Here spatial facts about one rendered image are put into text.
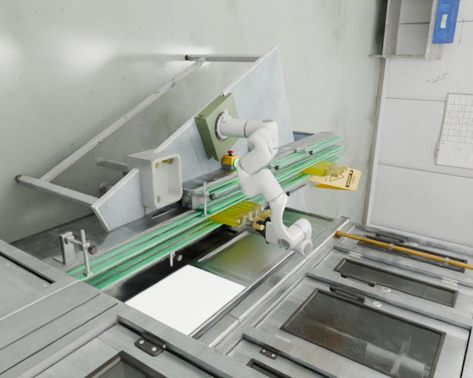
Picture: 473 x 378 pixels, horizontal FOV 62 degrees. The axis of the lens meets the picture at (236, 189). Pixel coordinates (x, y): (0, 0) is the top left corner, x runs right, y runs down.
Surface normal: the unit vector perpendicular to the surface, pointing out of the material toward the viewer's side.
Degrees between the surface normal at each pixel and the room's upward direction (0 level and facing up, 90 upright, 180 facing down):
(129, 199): 0
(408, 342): 90
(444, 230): 90
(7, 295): 90
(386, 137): 90
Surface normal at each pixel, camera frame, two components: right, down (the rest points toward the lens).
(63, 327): 0.00, -0.95
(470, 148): -0.57, 0.26
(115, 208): 0.82, 0.18
